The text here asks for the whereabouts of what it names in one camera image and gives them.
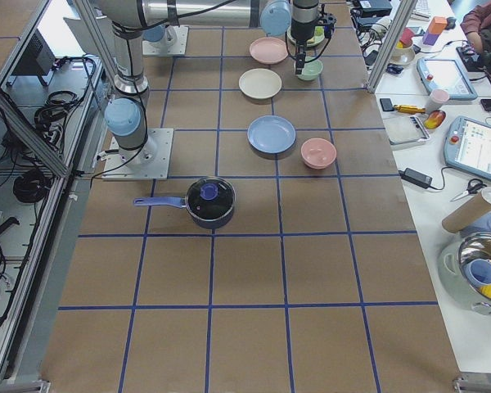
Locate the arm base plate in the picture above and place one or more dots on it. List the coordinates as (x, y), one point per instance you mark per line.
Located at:
(151, 163)
(165, 41)

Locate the teach pendant far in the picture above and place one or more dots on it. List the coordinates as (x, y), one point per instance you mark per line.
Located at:
(448, 75)

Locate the blue plate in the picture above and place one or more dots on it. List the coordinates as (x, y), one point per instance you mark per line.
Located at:
(271, 134)

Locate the glass pot lid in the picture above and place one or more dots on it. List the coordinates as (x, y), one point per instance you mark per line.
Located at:
(210, 198)

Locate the dark blue saucepan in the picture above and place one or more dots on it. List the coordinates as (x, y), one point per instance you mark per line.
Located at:
(181, 203)

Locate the teach pendant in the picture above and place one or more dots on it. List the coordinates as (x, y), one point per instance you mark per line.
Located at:
(467, 146)
(448, 75)

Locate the green plate with food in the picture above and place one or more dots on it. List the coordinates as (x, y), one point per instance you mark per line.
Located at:
(318, 37)

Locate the steel mixing bowl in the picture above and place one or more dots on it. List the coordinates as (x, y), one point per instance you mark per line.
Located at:
(465, 272)

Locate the teach pendant near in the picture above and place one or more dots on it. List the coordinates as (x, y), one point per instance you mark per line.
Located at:
(467, 146)

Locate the bowl with toy blocks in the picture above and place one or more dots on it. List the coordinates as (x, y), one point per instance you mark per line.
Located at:
(403, 53)

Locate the scissors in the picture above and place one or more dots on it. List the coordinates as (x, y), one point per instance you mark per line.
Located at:
(473, 186)

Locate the cream white plate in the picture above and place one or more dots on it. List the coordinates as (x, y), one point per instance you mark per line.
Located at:
(260, 83)

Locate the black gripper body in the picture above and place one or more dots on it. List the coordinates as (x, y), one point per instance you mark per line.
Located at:
(299, 31)

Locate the black power adapter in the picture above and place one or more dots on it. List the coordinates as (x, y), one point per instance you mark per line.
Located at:
(416, 178)

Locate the cardboard tube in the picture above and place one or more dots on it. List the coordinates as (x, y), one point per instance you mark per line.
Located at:
(478, 206)

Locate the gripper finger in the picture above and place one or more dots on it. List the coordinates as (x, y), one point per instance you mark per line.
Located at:
(299, 65)

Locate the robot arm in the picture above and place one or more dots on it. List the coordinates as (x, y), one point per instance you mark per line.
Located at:
(272, 17)
(129, 19)

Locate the white cup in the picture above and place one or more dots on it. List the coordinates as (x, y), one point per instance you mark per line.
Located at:
(437, 98)

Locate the pink bowl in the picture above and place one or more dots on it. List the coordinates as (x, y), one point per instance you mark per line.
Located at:
(318, 153)

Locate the pink plate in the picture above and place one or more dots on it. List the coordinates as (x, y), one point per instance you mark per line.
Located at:
(268, 50)

